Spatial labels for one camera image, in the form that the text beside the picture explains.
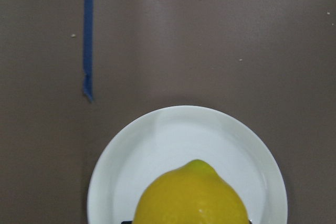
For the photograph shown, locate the white round plate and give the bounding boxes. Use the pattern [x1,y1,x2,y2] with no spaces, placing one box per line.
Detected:
[87,105,288,223]

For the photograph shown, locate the yellow lemon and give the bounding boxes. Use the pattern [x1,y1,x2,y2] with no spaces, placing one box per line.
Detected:
[132,159,250,223]

